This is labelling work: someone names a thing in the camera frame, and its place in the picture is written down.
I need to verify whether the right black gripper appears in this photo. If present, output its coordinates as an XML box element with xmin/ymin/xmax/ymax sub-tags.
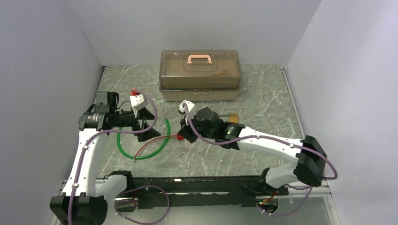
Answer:
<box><xmin>178</xmin><ymin>112</ymin><xmax>217</xmax><ymax>143</ymax></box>

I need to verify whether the brass padlock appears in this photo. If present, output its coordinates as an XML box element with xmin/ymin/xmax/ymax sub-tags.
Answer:
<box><xmin>219</xmin><ymin>113</ymin><xmax>239</xmax><ymax>123</ymax></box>

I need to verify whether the green cable lock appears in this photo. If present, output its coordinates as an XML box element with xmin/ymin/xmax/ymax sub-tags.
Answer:
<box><xmin>116</xmin><ymin>115</ymin><xmax>171</xmax><ymax>161</ymax></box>

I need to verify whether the red cable lock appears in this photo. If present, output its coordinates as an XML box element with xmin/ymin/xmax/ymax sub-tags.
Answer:
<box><xmin>133</xmin><ymin>134</ymin><xmax>184</xmax><ymax>159</ymax></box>

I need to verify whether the silver key set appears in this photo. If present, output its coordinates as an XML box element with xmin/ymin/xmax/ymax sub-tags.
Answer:
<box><xmin>180</xmin><ymin>149</ymin><xmax>189</xmax><ymax>157</ymax></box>

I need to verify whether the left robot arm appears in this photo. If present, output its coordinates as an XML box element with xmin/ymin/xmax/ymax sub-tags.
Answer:
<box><xmin>50</xmin><ymin>91</ymin><xmax>158</xmax><ymax>225</ymax></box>

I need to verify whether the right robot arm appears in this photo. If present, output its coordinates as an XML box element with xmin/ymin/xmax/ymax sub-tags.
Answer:
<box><xmin>178</xmin><ymin>103</ymin><xmax>328</xmax><ymax>195</ymax></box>

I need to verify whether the brown translucent tool box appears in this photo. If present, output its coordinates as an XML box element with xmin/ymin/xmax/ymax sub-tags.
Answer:
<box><xmin>159</xmin><ymin>50</ymin><xmax>243</xmax><ymax>102</ymax></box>

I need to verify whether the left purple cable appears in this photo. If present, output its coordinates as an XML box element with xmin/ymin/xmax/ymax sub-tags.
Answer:
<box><xmin>67</xmin><ymin>90</ymin><xmax>170</xmax><ymax>225</ymax></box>

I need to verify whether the purple cable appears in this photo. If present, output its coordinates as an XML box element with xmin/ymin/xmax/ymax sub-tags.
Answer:
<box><xmin>67</xmin><ymin>90</ymin><xmax>170</xmax><ymax>225</ymax></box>
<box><xmin>183</xmin><ymin>104</ymin><xmax>338</xmax><ymax>218</ymax></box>

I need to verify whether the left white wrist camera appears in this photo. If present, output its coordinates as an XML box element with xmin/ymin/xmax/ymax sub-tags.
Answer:
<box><xmin>130</xmin><ymin>88</ymin><xmax>147</xmax><ymax>119</ymax></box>

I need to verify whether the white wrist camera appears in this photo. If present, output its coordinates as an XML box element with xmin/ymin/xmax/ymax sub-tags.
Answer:
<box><xmin>178</xmin><ymin>100</ymin><xmax>196</xmax><ymax>125</ymax></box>
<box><xmin>130</xmin><ymin>88</ymin><xmax>147</xmax><ymax>119</ymax></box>

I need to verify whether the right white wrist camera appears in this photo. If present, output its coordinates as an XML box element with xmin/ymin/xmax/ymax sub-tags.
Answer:
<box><xmin>178</xmin><ymin>100</ymin><xmax>196</xmax><ymax>125</ymax></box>

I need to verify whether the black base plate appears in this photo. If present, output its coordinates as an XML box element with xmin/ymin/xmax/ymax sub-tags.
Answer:
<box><xmin>116</xmin><ymin>175</ymin><xmax>289</xmax><ymax>209</ymax></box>

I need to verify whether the pink tool box handle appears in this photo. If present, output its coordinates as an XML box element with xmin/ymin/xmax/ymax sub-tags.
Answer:
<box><xmin>187</xmin><ymin>54</ymin><xmax>213</xmax><ymax>64</ymax></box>

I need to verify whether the aluminium frame rail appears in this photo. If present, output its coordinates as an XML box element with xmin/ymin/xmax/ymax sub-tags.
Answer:
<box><xmin>58</xmin><ymin>177</ymin><xmax>332</xmax><ymax>201</ymax></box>

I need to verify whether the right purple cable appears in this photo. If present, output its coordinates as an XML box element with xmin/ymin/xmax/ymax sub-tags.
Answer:
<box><xmin>183</xmin><ymin>104</ymin><xmax>338</xmax><ymax>218</ymax></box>

